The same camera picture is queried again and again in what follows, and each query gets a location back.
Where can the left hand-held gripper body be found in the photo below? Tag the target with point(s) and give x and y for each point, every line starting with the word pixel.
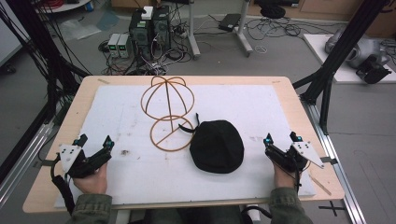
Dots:
pixel 81 164

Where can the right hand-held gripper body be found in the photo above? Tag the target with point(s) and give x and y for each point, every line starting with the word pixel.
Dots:
pixel 288 157

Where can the black knit hat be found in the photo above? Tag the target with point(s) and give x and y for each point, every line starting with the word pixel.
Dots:
pixel 217 147

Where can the person's left hand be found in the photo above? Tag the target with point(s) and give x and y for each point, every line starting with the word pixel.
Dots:
pixel 92 182

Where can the person's right hand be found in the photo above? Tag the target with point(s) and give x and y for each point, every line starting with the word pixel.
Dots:
pixel 282 179

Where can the black tape strip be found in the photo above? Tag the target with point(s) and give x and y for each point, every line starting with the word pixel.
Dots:
pixel 329 160
pixel 43 163

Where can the thin wooden stick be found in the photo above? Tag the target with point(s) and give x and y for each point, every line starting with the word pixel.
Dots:
pixel 320 185

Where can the white foam mat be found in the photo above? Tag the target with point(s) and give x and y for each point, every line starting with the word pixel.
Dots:
pixel 236 105

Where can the white floor board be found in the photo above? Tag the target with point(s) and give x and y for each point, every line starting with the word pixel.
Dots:
pixel 320 53

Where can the grey power supply unit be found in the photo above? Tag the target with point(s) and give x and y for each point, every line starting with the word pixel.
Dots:
pixel 113 45
pixel 124 45

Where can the black device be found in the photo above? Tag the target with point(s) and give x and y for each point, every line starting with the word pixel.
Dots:
pixel 373 71

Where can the grey rounded device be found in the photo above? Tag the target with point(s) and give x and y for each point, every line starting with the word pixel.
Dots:
pixel 361 49

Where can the black computer tower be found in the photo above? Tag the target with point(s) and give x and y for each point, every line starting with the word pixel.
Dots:
pixel 162 28
pixel 141 32

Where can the flat black box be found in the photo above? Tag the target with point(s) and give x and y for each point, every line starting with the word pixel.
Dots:
pixel 229 21

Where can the black stool base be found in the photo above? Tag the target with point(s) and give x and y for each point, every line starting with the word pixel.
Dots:
pixel 272 11

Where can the white box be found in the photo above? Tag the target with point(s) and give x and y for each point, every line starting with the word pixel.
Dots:
pixel 147 12

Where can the aluminium rail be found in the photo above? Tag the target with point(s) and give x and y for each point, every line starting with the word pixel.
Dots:
pixel 21 155
pixel 333 155

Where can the black metal frame post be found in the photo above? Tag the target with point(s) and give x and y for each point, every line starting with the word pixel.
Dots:
pixel 339 53
pixel 31 40

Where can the white desk leg frame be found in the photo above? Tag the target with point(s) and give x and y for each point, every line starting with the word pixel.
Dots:
pixel 193 34
pixel 243 31

